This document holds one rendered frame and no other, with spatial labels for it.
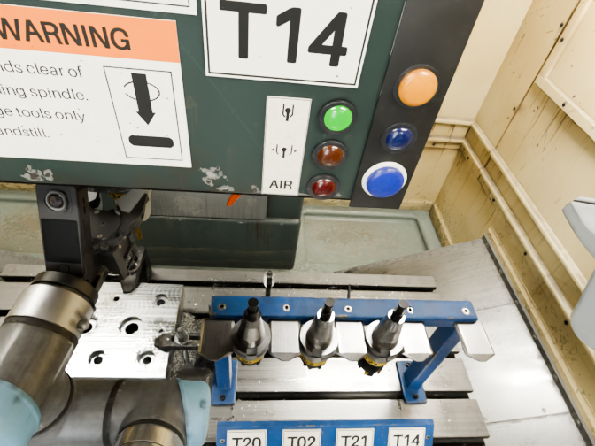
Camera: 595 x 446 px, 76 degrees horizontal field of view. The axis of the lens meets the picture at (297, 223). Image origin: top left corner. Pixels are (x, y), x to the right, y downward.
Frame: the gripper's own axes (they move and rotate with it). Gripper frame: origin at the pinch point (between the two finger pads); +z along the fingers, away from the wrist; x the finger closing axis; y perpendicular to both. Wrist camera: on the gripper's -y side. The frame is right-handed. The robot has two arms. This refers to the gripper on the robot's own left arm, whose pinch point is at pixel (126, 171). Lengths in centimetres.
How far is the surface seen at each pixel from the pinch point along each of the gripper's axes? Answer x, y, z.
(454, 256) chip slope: 84, 64, 46
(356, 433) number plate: 44, 46, -19
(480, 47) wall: 79, 10, 92
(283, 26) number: 22.9, -30.3, -17.3
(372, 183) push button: 30.9, -19.6, -17.5
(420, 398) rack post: 60, 51, -9
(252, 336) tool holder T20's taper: 21.6, 15.7, -15.4
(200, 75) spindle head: 17.9, -26.9, -18.0
